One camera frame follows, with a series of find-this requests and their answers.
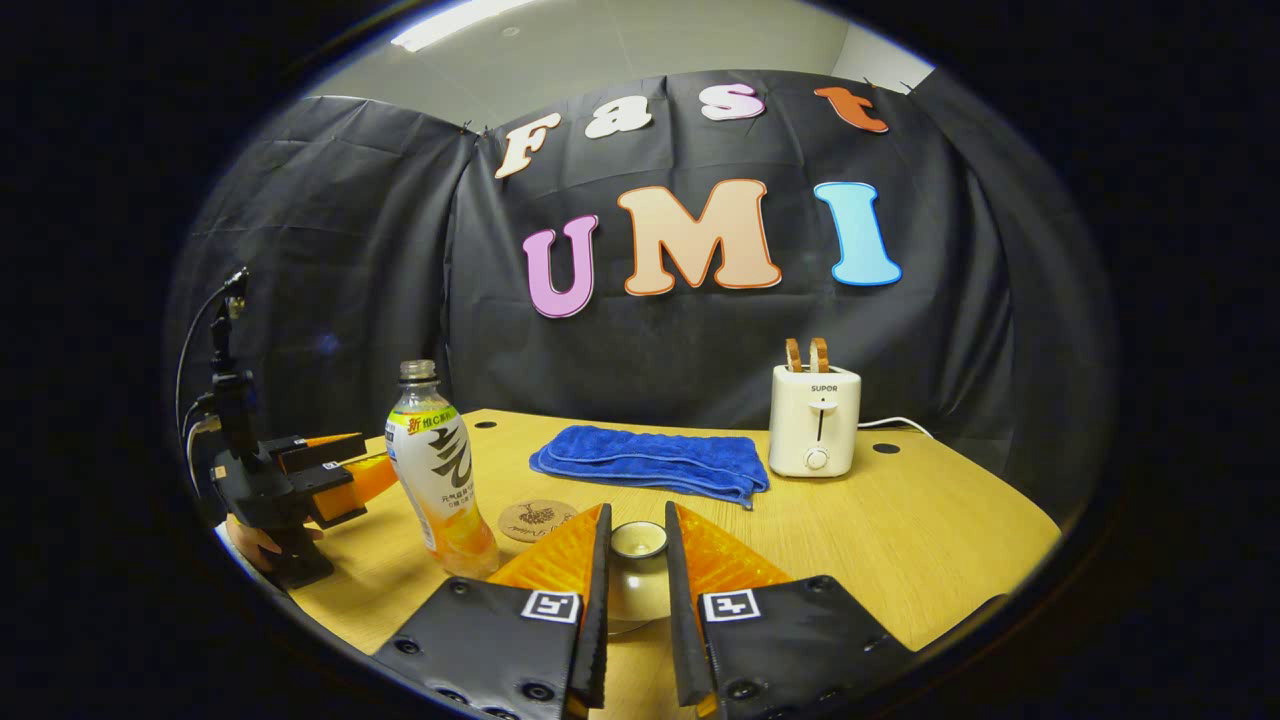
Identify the clear water bottle orange drink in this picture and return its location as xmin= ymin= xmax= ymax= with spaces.
xmin=385 ymin=360 xmax=500 ymax=579

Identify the cream teacup lid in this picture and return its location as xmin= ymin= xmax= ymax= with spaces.
xmin=606 ymin=520 xmax=673 ymax=623

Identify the blue folded towel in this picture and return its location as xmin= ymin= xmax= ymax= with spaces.
xmin=529 ymin=425 xmax=771 ymax=510

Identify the white toaster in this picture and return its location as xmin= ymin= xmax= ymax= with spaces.
xmin=768 ymin=364 xmax=863 ymax=479

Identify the black backdrop cloth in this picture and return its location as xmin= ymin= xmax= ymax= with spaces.
xmin=165 ymin=68 xmax=1116 ymax=531

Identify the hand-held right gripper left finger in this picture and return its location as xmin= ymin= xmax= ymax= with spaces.
xmin=372 ymin=503 xmax=613 ymax=720

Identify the thick grey cable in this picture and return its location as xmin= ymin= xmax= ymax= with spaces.
xmin=185 ymin=415 xmax=218 ymax=496

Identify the round wooden coaster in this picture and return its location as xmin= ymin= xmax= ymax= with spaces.
xmin=497 ymin=499 xmax=579 ymax=544

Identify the thin black cable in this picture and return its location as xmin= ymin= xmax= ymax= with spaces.
xmin=175 ymin=268 xmax=246 ymax=451

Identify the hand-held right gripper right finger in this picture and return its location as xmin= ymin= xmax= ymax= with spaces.
xmin=665 ymin=502 xmax=916 ymax=720

